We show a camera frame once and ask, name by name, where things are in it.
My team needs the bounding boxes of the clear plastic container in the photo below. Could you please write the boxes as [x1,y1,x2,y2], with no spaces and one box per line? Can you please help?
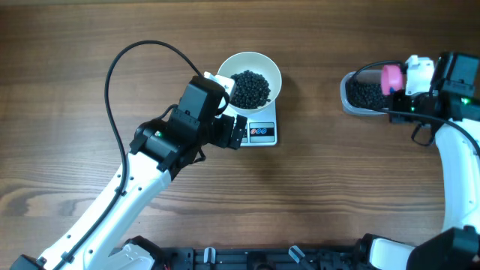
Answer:
[340,70,382,116]

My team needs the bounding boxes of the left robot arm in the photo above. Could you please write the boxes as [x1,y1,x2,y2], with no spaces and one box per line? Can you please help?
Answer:
[11,73,247,269]

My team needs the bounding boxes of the black beans in container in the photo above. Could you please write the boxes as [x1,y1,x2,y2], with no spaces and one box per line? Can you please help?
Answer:
[346,81,387,109]

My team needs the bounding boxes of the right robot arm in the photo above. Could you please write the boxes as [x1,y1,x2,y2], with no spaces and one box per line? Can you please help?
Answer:
[342,52,479,269]

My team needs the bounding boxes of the left black cable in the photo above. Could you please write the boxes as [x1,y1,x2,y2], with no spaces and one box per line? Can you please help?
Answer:
[52,39,206,270]

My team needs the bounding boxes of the white bowl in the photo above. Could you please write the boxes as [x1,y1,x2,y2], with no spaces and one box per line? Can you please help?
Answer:
[217,52,282,113]

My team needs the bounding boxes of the pink scoop with blue handle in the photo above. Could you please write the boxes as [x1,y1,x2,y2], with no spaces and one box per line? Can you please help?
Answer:
[380,64,404,96]

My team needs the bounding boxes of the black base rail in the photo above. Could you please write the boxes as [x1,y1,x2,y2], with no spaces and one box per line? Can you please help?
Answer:
[112,235,376,270]

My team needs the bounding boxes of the white kitchen scale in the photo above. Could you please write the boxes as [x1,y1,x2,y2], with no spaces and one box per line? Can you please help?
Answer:
[225,101,278,147]

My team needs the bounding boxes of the black beans in bowl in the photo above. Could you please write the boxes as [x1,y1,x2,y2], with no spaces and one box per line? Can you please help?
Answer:
[230,70,271,110]

